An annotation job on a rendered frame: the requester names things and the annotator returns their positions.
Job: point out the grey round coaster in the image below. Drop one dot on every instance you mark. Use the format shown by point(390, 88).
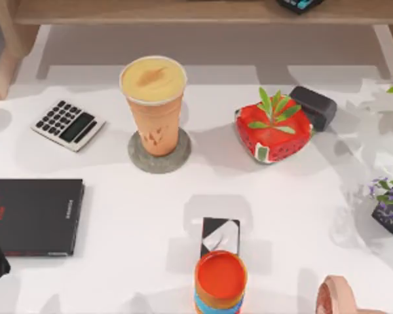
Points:
point(141, 160)

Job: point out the orange milk tea cup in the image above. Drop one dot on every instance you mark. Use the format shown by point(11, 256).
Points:
point(155, 108)

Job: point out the red watermelon plant pot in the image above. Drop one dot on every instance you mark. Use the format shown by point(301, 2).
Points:
point(272, 137)

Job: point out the black rounded box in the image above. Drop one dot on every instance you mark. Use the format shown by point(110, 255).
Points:
point(316, 106)

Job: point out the silver calculator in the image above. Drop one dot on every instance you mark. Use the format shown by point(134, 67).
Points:
point(68, 126)

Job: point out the wooden shelf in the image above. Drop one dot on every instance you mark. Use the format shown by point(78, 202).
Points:
point(196, 13)

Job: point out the black book red lettering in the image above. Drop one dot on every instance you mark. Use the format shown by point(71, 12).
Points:
point(39, 216)

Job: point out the black and cyan device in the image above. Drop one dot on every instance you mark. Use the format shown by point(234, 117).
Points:
point(298, 5)

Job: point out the purple flower black pot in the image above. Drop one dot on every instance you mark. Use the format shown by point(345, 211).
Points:
point(391, 206)

